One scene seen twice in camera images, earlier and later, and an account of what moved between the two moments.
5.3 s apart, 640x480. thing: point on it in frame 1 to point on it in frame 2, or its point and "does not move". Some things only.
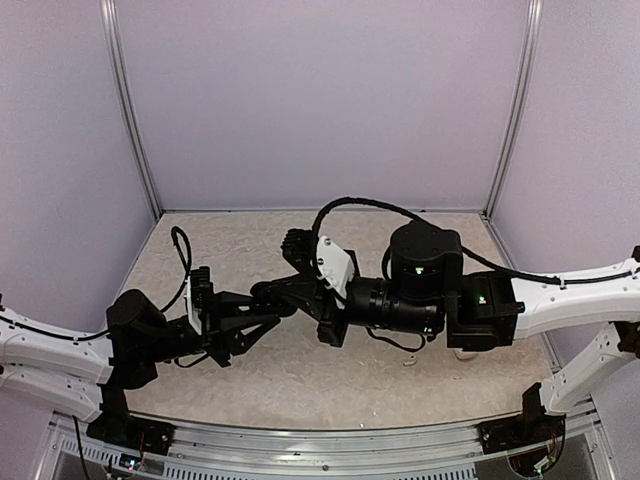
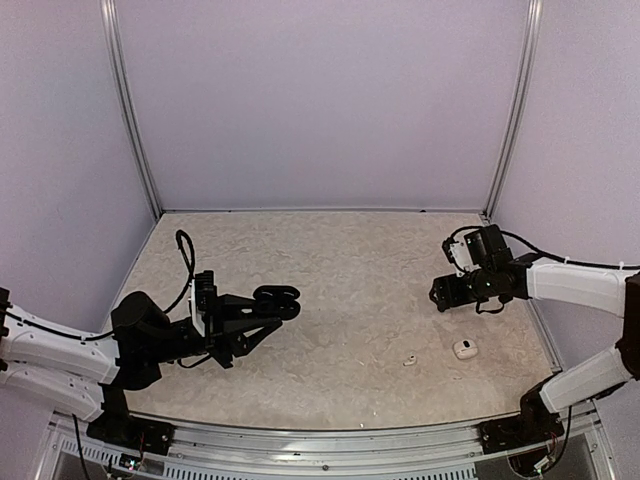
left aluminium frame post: (110, 25) does not move
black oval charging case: (266, 295) does not move
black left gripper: (222, 328) does not move
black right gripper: (316, 301) to (446, 287)
